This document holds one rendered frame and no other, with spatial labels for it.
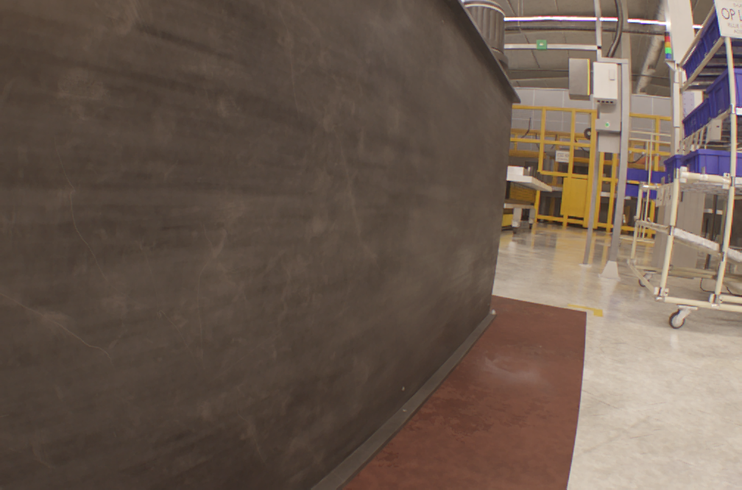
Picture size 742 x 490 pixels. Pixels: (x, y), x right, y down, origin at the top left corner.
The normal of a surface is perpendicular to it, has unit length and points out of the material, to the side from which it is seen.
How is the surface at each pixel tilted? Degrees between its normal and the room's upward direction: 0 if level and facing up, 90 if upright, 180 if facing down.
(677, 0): 90
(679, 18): 90
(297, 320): 90
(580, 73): 90
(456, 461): 0
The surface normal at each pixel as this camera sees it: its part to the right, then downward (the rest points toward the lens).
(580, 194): -0.52, 0.00
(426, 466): 0.10, -0.99
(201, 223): 0.87, 0.12
